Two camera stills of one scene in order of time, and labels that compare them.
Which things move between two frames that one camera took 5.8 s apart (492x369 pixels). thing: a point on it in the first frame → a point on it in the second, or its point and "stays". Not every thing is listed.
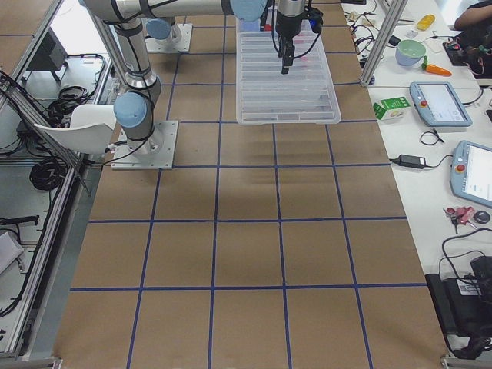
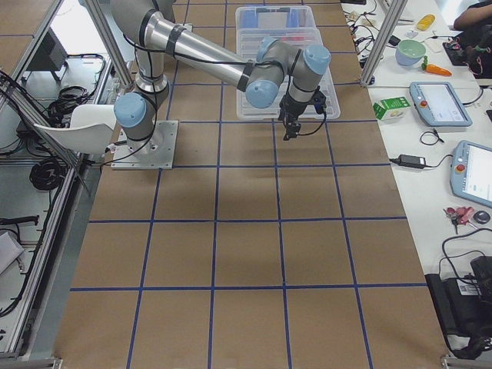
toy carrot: (434, 68) stays
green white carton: (392, 108) stays
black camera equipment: (465, 306) stays
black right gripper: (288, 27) → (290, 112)
